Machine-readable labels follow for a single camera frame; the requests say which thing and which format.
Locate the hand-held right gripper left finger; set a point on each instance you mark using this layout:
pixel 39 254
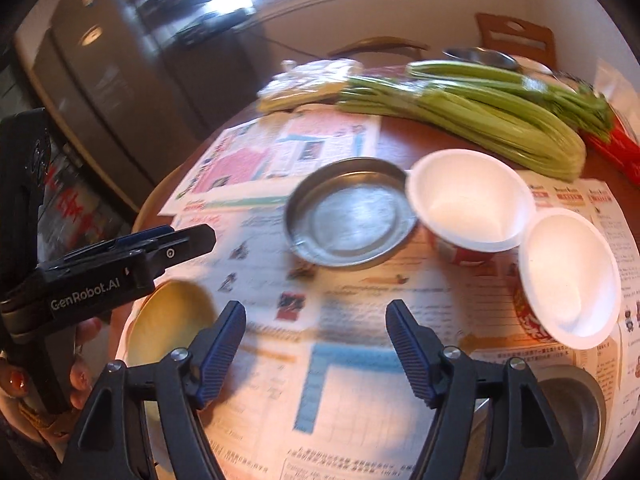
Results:
pixel 222 347

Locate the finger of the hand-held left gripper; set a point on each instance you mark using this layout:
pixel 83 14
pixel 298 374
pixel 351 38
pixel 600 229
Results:
pixel 125 242
pixel 175 250

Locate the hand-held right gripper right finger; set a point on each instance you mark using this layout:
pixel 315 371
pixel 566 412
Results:
pixel 407 350

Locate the yellow plate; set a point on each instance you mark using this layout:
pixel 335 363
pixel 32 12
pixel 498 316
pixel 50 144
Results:
pixel 165 320

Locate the round steel plate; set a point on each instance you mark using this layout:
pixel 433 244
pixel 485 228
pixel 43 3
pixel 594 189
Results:
pixel 350 215

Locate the white bowl with red print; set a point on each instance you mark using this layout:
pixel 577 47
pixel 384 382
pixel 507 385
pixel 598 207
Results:
pixel 470 200
pixel 570 275

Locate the person's left hand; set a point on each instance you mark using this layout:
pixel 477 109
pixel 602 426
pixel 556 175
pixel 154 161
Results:
pixel 85 360

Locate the dark cloth with red print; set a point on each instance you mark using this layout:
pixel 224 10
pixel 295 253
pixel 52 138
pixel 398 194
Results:
pixel 80 200

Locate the large white newspaper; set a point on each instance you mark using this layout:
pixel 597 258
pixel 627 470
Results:
pixel 320 310

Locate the pink printed newspaper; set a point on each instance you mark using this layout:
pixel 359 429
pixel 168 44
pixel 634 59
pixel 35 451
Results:
pixel 280 155

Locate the grey refrigerator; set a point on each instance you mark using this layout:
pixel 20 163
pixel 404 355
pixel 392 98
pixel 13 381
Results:
pixel 90 60

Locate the clear bag of food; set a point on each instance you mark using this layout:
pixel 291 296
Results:
pixel 310 85

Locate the large celery bunch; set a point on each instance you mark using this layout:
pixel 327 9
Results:
pixel 475 120

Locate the slim celery bunch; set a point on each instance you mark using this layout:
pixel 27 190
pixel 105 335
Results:
pixel 490 75

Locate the curved-back wooden chair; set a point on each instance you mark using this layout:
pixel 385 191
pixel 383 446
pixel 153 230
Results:
pixel 380 46

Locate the red tissue box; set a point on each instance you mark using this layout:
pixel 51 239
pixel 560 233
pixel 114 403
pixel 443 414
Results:
pixel 620 150

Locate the deep steel bowl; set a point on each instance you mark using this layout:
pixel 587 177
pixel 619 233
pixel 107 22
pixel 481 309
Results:
pixel 480 57

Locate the slotted-back wooden chair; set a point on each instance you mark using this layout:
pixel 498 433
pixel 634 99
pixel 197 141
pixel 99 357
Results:
pixel 515 35

